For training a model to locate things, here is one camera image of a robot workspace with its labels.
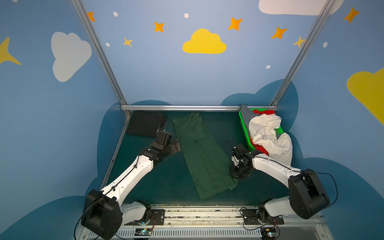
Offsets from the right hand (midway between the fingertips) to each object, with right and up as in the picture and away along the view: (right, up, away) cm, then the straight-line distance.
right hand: (233, 174), depth 87 cm
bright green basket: (+35, +26, +15) cm, 46 cm away
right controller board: (+13, -24, -15) cm, 31 cm away
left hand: (-34, +17, -3) cm, 38 cm away
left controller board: (-48, -23, -15) cm, 56 cm away
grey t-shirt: (+17, +38, +24) cm, 48 cm away
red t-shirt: (+29, +39, +25) cm, 55 cm away
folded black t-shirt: (-61, +31, +26) cm, 73 cm away
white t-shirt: (+25, +27, +19) cm, 41 cm away
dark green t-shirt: (-15, +7, +9) cm, 18 cm away
